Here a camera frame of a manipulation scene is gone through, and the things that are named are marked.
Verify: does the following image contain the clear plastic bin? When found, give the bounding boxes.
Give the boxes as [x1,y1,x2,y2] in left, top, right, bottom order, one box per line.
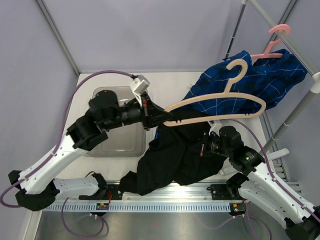
[85,86,146,158]

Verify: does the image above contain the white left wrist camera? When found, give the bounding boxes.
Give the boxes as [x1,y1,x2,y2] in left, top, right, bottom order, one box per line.
[129,74,150,107]

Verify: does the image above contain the black shirt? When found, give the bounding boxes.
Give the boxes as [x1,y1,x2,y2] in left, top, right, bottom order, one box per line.
[119,122,225,196]

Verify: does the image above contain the metal clothes rack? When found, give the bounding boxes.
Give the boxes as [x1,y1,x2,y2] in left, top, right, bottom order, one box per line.
[187,0,320,177]

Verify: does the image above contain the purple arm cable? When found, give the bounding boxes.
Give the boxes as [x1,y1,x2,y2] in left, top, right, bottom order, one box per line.
[224,118,320,218]
[0,69,137,208]

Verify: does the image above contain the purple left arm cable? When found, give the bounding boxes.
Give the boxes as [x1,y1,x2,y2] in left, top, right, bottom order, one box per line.
[0,69,137,208]

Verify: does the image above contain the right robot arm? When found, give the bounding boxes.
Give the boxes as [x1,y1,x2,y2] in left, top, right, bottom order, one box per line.
[200,126,320,240]

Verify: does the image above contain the beige wooden hanger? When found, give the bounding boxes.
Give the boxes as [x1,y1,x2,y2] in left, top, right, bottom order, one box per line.
[163,58,267,127]

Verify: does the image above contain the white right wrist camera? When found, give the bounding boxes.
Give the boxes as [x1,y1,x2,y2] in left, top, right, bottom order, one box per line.
[208,120,222,135]

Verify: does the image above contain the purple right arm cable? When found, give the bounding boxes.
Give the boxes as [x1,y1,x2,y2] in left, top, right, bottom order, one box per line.
[224,118,320,218]

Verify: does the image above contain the slotted cable duct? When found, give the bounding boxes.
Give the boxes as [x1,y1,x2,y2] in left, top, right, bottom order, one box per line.
[44,201,231,213]

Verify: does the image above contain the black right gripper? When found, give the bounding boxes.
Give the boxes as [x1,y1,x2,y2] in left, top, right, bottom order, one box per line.
[187,130,232,158]

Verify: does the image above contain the pink plastic hanger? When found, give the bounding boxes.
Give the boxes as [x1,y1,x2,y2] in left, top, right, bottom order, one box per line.
[250,24,291,60]

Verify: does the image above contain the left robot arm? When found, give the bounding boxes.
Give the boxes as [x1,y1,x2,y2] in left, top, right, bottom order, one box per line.
[8,90,174,212]

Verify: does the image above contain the blue plaid shirt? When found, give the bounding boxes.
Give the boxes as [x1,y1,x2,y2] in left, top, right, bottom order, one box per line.
[172,49,308,120]

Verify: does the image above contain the aluminium mounting rail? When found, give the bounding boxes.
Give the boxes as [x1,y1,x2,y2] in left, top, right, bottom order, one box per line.
[32,181,305,203]

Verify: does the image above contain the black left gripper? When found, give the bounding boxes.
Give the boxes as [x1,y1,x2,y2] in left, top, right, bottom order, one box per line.
[103,91,174,132]

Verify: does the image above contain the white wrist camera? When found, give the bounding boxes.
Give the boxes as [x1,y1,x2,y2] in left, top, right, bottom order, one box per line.
[208,120,222,135]
[129,74,150,107]

